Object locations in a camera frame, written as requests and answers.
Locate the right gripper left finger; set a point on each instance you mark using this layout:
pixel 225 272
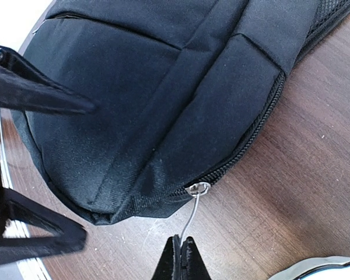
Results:
pixel 169 265

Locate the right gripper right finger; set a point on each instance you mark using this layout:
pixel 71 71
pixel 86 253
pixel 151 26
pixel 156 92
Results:
pixel 192 265

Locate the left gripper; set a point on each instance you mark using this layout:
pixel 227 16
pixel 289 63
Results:
pixel 23 87

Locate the black student backpack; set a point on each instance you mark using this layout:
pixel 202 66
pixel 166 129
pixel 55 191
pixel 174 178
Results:
pixel 183 89

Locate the front aluminium rail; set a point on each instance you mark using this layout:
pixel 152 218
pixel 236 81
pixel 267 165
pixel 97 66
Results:
pixel 25 269

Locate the white fluted ceramic bowl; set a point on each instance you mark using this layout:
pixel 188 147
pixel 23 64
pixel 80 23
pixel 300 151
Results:
pixel 333 267

